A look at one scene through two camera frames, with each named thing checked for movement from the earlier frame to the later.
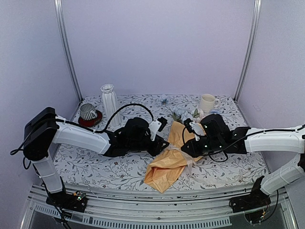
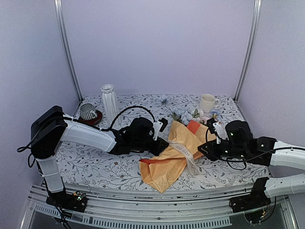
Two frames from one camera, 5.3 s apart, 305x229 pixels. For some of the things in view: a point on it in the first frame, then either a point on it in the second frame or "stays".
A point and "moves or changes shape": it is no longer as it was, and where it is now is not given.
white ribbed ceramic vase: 110,105 stays
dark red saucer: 93,122 stays
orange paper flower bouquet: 166,167 moves or changes shape
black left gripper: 158,146 stays
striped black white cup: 87,111 stays
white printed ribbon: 190,161 to 191,159
